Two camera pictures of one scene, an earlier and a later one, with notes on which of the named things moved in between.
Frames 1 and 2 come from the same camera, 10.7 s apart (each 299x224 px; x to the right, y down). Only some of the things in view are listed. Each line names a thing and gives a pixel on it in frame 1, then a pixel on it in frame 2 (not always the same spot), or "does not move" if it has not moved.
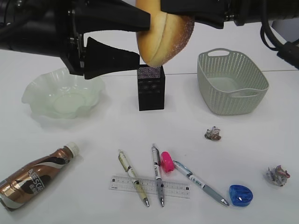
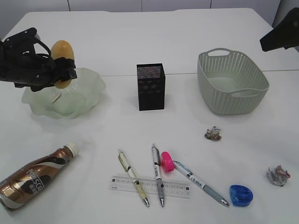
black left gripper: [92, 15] to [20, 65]
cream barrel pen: [126, 165] does not move
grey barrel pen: [157, 159] does not move
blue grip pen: [188, 174] does not move
